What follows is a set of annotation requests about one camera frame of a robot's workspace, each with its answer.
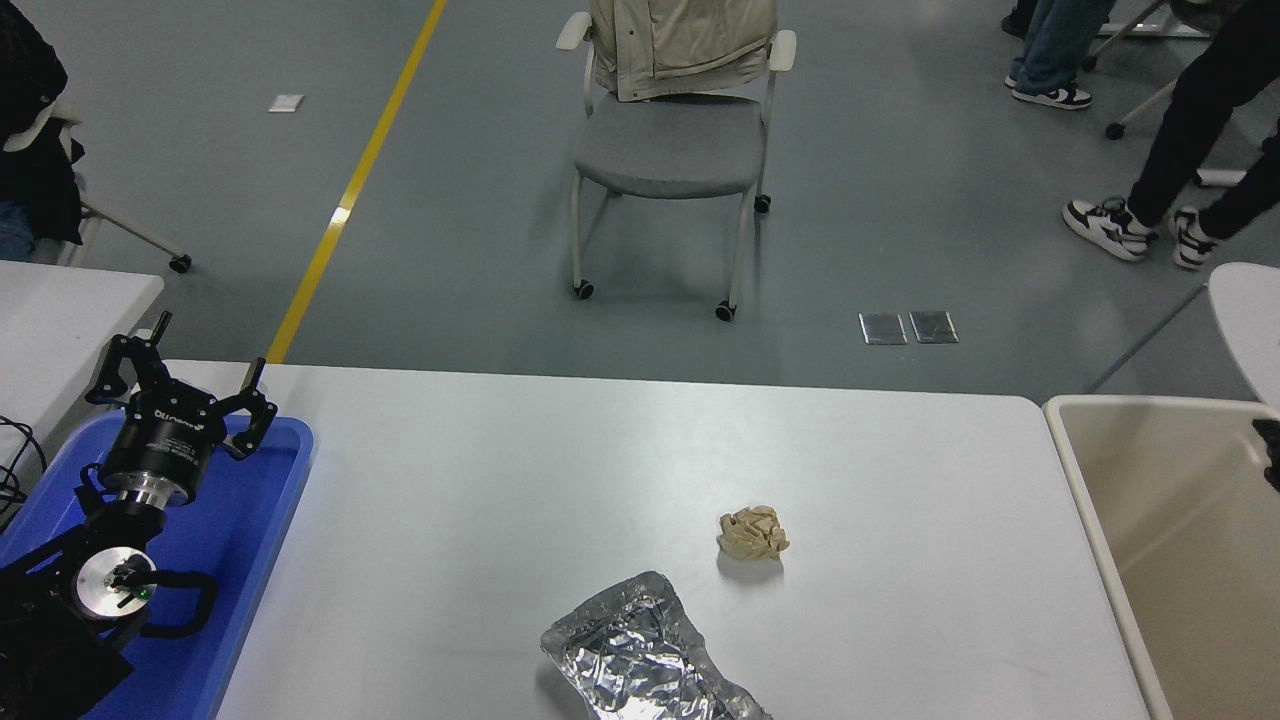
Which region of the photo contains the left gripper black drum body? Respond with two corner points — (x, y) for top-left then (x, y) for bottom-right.
(98, 383), (224, 481)

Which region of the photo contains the silver foil tray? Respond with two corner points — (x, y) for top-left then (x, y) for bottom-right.
(540, 570), (776, 720)

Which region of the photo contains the tan paper ball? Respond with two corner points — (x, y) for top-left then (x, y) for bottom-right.
(716, 504), (791, 561)

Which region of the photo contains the white rectangular side table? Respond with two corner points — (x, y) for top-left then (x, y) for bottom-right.
(0, 260), (166, 471)

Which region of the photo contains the blue plastic tray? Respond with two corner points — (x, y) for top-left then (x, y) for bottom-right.
(0, 410), (316, 720)

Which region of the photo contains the white round table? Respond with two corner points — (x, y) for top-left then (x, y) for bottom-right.
(1208, 262), (1280, 407)

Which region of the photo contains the large pale bin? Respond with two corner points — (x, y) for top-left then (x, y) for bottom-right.
(1042, 394), (1280, 720)

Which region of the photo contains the black jacket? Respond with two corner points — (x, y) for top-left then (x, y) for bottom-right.
(0, 0), (86, 246)

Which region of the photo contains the white swivel chair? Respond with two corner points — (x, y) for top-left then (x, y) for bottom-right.
(1085, 0), (1280, 151)

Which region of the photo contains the beige jacket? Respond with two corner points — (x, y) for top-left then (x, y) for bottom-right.
(588, 0), (779, 103)

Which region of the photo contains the white frame castor chair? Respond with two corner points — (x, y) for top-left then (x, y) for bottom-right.
(0, 100), (193, 275)

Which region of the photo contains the thin black cable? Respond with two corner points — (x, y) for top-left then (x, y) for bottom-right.
(0, 415), (48, 526)

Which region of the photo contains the grey seat white frame chair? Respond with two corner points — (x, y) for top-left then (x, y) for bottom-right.
(556, 10), (798, 323)

